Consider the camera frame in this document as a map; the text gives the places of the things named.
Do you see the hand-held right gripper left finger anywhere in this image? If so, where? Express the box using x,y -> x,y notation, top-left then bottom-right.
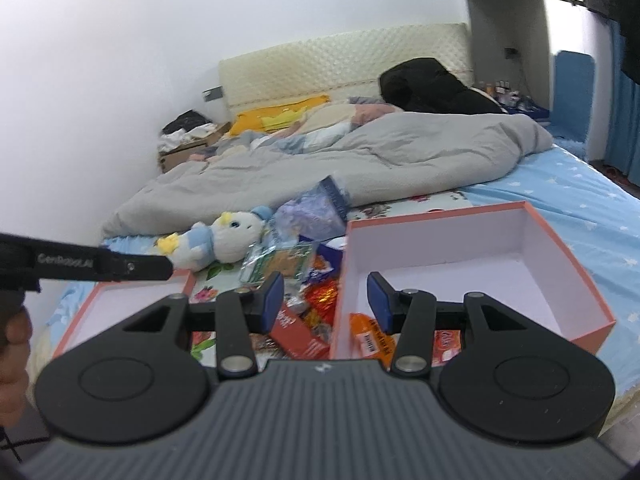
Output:
120,271 -> 285,380

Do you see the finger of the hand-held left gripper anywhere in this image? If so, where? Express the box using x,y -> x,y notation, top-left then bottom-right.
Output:
100,252 -> 174,282

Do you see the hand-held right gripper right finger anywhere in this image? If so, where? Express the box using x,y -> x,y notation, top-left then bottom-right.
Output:
366,271 -> 528,380

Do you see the red long snack packet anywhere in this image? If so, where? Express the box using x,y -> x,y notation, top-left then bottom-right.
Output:
268,304 -> 332,361

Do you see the orange snack packet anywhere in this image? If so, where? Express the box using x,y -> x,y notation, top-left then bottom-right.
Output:
349,312 -> 397,361

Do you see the green clear snack packet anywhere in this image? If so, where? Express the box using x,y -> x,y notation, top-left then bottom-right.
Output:
239,241 -> 321,285

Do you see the red gold snack packet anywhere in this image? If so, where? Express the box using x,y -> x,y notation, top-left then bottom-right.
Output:
304,280 -> 342,322

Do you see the dark blue snack packet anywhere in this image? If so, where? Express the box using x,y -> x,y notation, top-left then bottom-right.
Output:
314,239 -> 347,286

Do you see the small red white snack packet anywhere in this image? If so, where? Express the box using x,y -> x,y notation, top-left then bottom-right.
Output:
432,329 -> 462,367

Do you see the pink cardboard box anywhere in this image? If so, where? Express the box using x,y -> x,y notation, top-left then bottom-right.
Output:
330,201 -> 617,361

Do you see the person's left hand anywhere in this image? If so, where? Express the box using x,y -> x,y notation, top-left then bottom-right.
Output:
0,305 -> 33,428

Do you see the pink box lid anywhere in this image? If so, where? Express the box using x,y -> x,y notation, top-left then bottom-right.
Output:
51,268 -> 197,361

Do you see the fruit print sheet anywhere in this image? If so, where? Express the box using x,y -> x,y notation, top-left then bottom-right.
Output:
107,194 -> 481,361

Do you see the white and blue plush duck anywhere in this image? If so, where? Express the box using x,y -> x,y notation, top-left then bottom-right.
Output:
156,206 -> 275,273

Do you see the purple floral gift bag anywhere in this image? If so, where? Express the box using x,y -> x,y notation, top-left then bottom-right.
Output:
274,176 -> 351,241

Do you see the cardboard box nightstand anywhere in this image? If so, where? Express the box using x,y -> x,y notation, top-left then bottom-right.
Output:
157,121 -> 232,175

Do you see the grey duvet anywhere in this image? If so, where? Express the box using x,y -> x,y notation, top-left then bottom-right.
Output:
102,112 -> 555,238

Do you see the pile of clothes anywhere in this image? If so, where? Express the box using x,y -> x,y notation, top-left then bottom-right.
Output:
159,110 -> 218,153

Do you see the yellow pillow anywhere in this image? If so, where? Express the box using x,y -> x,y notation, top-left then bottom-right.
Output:
230,95 -> 331,137

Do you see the black jacket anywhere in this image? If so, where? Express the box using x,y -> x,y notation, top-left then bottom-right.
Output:
378,57 -> 508,115

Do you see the row of small bottles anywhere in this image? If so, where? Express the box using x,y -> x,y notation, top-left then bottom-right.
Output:
477,79 -> 523,103

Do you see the cream quilted headboard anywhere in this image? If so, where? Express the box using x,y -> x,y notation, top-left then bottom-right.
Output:
218,22 -> 475,111

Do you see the blue chair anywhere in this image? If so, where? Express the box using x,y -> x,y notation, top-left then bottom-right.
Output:
550,50 -> 597,143

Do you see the blue curtain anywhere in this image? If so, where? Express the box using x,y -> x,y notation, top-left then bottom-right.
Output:
602,15 -> 640,186

